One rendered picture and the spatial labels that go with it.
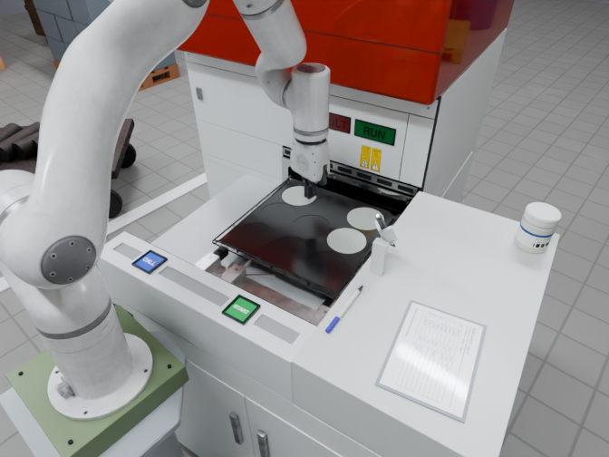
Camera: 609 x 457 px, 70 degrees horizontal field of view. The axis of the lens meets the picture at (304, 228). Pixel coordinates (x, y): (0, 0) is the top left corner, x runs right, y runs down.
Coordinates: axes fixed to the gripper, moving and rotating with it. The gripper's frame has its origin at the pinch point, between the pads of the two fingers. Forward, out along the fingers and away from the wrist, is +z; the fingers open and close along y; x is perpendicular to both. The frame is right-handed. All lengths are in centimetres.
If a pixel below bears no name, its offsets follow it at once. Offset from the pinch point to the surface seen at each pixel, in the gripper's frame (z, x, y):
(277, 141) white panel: 1.3, 12.0, -27.5
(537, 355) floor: 99, 84, 55
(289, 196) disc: 9.4, 2.7, -11.8
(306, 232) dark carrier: 9.5, -4.8, 3.6
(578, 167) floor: 100, 257, 5
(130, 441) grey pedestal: 17, -63, 18
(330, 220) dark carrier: 9.4, 3.2, 4.4
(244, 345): 6.2, -39.3, 22.8
